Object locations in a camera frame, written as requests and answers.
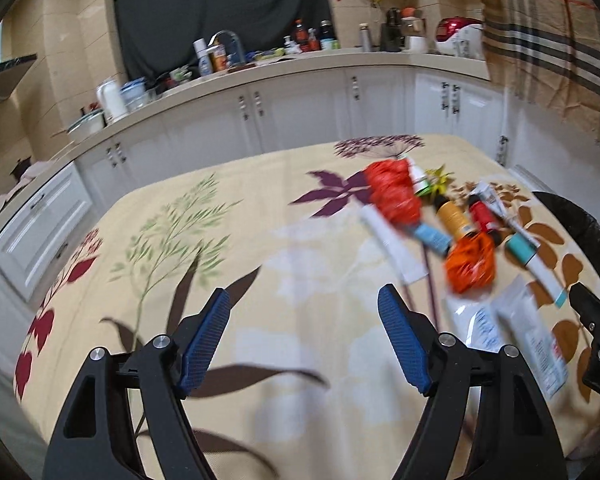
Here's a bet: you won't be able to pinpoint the plaid curtain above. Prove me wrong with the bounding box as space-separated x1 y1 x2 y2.
481 0 600 147

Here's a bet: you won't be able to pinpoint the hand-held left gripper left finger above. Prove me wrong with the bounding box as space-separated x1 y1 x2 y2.
42 288 231 480

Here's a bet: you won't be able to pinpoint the orange bottle black cap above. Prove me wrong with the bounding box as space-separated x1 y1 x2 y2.
432 195 475 242

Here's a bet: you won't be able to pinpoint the white spray bottle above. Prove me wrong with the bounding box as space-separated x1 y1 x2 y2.
193 38 214 79

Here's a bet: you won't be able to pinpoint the red wrapper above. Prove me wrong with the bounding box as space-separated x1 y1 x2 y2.
364 159 424 224

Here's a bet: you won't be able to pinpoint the white green tube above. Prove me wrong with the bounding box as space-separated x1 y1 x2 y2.
405 156 432 197

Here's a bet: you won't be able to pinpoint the beige kitchen countertop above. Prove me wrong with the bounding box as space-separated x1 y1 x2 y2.
0 48 492 261

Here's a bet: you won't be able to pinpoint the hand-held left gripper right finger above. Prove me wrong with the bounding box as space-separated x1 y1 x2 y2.
378 283 567 480

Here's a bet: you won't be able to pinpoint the steel pot orange lid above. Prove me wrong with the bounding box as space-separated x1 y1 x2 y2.
400 7 427 37

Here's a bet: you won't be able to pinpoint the white kitchen cabinets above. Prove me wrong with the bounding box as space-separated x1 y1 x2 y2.
0 66 600 311

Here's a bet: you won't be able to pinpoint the short white tube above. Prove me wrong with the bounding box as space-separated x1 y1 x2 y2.
474 181 522 227

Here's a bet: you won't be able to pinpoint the yellow green wrapper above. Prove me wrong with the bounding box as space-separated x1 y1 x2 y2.
424 166 455 197

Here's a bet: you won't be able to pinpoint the red white rice cooker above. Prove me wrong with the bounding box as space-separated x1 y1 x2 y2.
434 16 487 59

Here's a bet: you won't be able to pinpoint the black tall appliance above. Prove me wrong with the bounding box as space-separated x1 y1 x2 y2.
379 8 404 53

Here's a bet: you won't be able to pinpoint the dark sauce bottle red cap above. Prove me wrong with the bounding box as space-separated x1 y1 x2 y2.
292 19 309 54

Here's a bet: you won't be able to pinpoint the long white tube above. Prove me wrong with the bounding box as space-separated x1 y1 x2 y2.
359 206 429 287

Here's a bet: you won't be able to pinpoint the white bowl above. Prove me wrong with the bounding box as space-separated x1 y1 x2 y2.
68 110 106 144

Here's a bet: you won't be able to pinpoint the large white plastic packet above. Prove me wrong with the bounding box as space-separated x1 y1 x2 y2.
495 275 569 401

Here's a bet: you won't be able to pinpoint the black cloth curtain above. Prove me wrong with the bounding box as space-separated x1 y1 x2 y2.
110 0 334 87

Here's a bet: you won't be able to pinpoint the clear plastic container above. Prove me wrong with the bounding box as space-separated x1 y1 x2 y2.
121 78 149 112

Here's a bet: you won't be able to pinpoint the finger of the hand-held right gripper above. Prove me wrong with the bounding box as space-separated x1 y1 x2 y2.
569 282 600 336

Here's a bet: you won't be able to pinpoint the red tube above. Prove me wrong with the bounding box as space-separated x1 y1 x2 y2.
467 195 502 247

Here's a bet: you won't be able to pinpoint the small white plastic packet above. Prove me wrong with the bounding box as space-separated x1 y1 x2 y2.
445 299 502 354

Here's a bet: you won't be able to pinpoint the blue tube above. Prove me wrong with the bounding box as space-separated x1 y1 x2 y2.
412 222 452 255

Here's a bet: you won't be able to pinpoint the chrome faucet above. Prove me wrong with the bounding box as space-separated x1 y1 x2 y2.
208 30 245 67

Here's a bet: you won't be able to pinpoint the teal white tube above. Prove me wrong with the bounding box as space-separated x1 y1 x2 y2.
504 232 569 309

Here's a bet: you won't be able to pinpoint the white kettle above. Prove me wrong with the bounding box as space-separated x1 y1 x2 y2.
97 79 127 122

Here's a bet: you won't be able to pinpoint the black range hood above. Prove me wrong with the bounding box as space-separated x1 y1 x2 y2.
0 54 37 107

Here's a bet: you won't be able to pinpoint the orange wrapper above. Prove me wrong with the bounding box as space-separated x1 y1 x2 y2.
445 232 497 294

